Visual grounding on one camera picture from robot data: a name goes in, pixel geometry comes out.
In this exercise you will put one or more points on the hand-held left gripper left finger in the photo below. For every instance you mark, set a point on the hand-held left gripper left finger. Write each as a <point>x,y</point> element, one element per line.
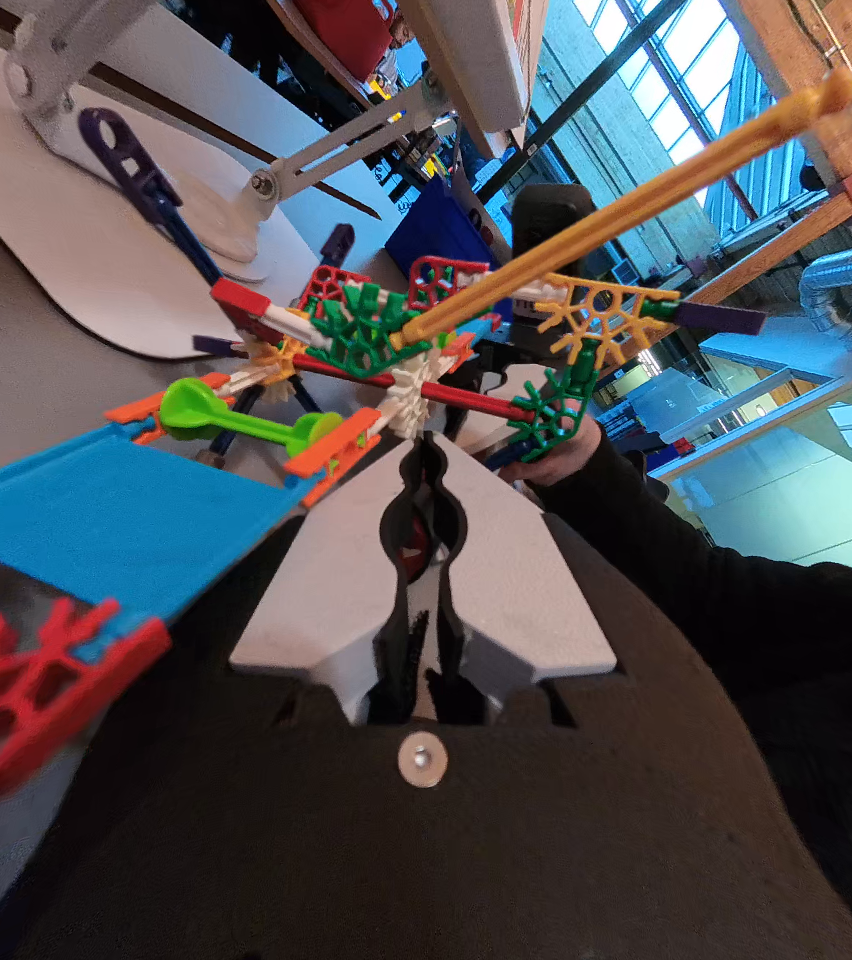
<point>321,585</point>

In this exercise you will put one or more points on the wooden beam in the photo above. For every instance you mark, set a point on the wooden beam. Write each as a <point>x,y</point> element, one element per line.
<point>808,67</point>

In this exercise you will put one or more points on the colourful construction toy model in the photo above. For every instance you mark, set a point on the colourful construction toy model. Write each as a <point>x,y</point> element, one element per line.
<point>366,337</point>

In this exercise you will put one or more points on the person's right forearm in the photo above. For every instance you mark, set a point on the person's right forearm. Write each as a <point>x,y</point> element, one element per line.
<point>733,637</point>

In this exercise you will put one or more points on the blue plastic bin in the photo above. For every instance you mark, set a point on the blue plastic bin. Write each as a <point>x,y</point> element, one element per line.
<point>433,225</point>

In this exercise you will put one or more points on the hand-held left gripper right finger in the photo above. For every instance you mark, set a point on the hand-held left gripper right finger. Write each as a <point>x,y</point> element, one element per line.
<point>523,585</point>

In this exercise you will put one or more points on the person's right hand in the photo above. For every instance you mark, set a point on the person's right hand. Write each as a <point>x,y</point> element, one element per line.
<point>568,457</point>

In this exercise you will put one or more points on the red bag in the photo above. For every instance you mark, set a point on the red bag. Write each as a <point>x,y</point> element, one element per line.
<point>351,34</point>

